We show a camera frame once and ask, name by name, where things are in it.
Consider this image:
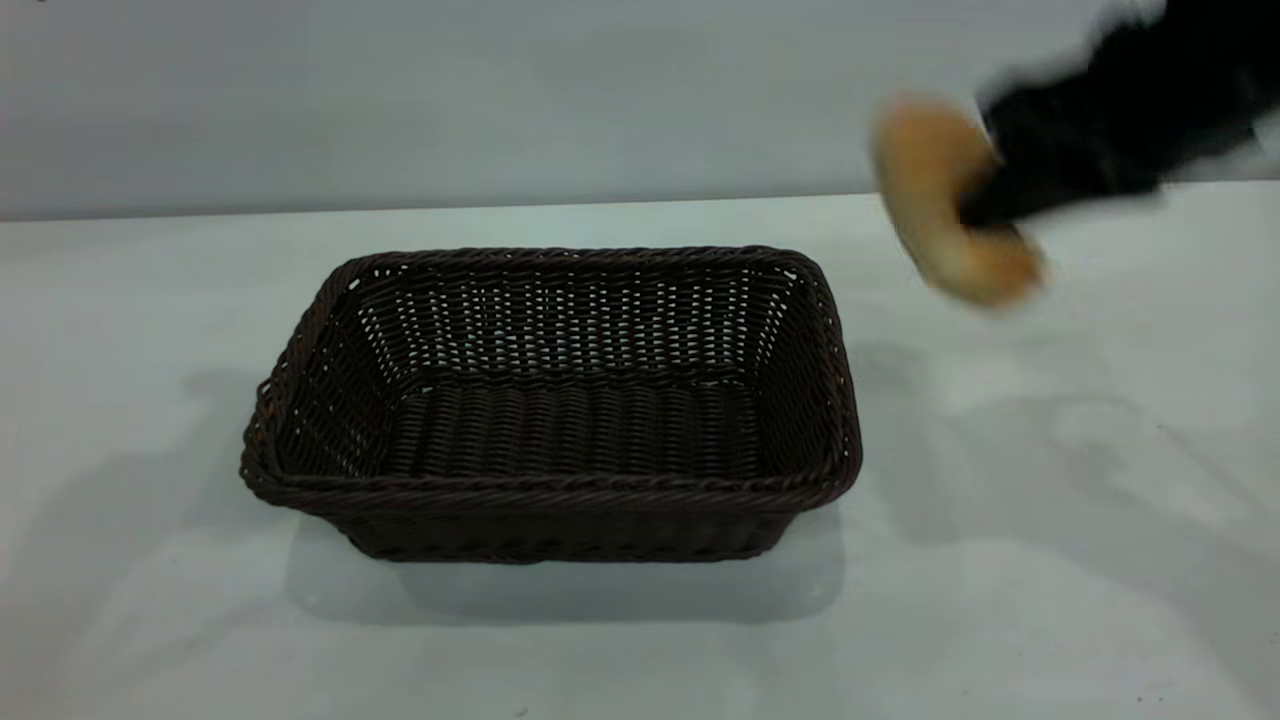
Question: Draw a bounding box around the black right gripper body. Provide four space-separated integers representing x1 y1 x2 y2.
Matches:
980 25 1176 199

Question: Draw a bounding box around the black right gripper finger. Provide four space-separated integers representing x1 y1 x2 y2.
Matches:
958 158 1046 229

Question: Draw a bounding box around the striped orange bread roll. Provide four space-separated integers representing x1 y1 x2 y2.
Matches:
873 94 1047 308

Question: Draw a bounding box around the dark brown woven basket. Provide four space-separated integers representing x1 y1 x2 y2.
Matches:
240 245 863 564

